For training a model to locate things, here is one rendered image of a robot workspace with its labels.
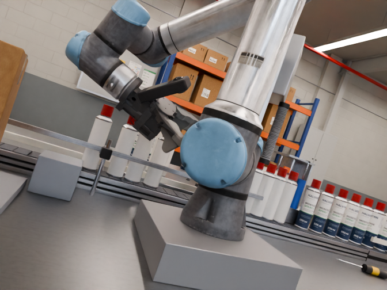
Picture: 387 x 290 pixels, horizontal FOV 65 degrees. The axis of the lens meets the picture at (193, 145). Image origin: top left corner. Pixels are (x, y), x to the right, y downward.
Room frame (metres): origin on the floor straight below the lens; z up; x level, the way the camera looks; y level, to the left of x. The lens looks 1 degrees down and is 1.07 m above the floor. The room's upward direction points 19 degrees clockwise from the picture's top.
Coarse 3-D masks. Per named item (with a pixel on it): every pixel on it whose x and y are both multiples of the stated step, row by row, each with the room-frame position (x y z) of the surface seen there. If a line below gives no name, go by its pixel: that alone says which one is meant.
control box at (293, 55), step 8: (296, 40) 0.91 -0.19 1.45; (304, 40) 0.91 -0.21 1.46; (288, 48) 0.92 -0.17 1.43; (296, 48) 0.91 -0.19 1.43; (288, 56) 0.92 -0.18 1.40; (296, 56) 0.91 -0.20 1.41; (288, 64) 0.91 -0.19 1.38; (296, 64) 0.93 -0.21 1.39; (280, 72) 0.92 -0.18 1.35; (288, 72) 0.91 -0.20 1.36; (280, 80) 0.92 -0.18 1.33; (288, 80) 0.91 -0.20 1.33; (280, 88) 0.91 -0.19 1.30; (288, 88) 0.95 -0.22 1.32; (272, 96) 0.96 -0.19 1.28; (280, 96) 0.93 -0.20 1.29
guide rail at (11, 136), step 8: (8, 136) 0.88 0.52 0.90; (16, 136) 0.89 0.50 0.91; (24, 136) 0.90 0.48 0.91; (32, 144) 0.90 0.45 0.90; (40, 144) 0.91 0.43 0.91; (48, 144) 0.92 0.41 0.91; (64, 152) 0.93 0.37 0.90; (72, 152) 0.94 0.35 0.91; (80, 152) 0.95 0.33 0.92; (144, 176) 1.02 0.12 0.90; (168, 184) 1.05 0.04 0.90; (176, 184) 1.06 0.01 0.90; (184, 184) 1.07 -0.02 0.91
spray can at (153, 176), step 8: (160, 144) 0.98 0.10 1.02; (160, 152) 0.97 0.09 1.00; (168, 152) 0.99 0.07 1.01; (152, 160) 0.98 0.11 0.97; (160, 160) 0.97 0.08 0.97; (152, 168) 0.98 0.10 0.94; (152, 176) 0.97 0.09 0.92; (160, 176) 0.99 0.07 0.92; (144, 184) 0.98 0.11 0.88; (152, 184) 0.98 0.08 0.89
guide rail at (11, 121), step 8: (8, 120) 0.81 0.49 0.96; (16, 120) 0.82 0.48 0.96; (24, 128) 0.82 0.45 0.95; (32, 128) 0.83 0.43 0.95; (40, 128) 0.84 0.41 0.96; (56, 136) 0.85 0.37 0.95; (64, 136) 0.86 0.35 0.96; (80, 144) 0.87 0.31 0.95; (88, 144) 0.88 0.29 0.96; (112, 152) 0.90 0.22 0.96; (120, 152) 0.92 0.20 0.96; (136, 160) 0.93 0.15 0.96; (144, 160) 0.94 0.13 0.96; (160, 168) 0.96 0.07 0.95; (168, 168) 0.96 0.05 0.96; (184, 176) 0.98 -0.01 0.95
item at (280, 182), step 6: (282, 168) 1.14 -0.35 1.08; (282, 174) 1.14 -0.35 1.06; (276, 180) 1.14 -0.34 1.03; (282, 180) 1.13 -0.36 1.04; (276, 186) 1.13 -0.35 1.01; (282, 186) 1.13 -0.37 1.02; (276, 192) 1.13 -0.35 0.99; (282, 192) 1.15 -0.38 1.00; (270, 198) 1.14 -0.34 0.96; (276, 198) 1.13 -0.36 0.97; (270, 204) 1.13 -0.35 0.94; (276, 204) 1.14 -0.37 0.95; (264, 210) 1.14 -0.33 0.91; (270, 210) 1.13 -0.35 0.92; (264, 216) 1.14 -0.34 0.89; (270, 216) 1.13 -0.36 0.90
